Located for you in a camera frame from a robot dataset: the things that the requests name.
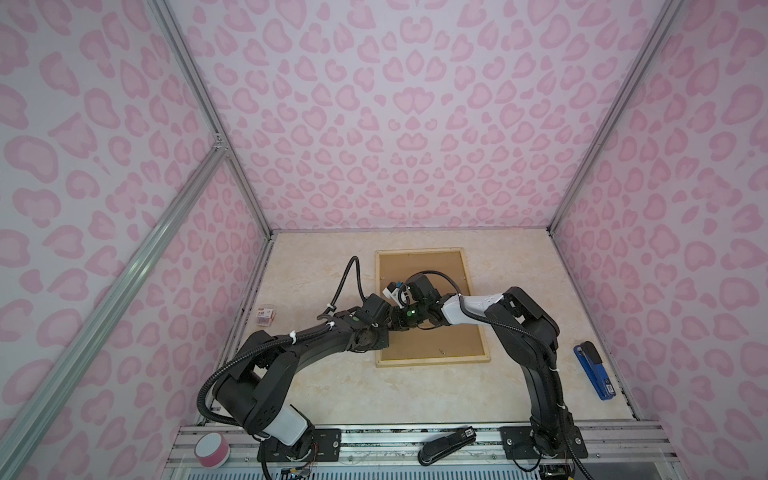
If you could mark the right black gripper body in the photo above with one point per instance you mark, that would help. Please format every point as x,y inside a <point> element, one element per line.
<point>410,315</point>

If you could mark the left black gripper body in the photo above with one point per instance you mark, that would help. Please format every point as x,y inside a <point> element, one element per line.
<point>380,337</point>

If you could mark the brown frame backing board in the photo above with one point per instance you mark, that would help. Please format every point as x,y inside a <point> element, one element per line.
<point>461,344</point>

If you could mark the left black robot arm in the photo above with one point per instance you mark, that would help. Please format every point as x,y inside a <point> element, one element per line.
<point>250,390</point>

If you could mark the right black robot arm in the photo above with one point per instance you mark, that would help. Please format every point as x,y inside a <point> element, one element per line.
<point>528,335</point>

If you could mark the small clear pin box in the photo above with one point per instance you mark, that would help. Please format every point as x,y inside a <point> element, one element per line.
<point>264,316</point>

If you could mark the black stapler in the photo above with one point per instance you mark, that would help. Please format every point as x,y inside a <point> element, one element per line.
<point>439,448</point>

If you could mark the blue stapler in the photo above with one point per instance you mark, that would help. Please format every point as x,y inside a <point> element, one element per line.
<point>592,364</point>

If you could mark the pink white tape roll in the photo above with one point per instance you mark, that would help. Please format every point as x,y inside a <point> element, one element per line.
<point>212,450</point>

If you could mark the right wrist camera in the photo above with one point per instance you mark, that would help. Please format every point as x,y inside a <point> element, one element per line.
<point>397,292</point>

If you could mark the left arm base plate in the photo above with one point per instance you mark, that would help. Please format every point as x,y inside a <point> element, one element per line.
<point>315,444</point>

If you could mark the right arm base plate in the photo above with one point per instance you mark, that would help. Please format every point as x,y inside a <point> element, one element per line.
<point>519,443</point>

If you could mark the aluminium mounting rail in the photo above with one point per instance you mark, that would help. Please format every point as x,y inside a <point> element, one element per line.
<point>609,442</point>

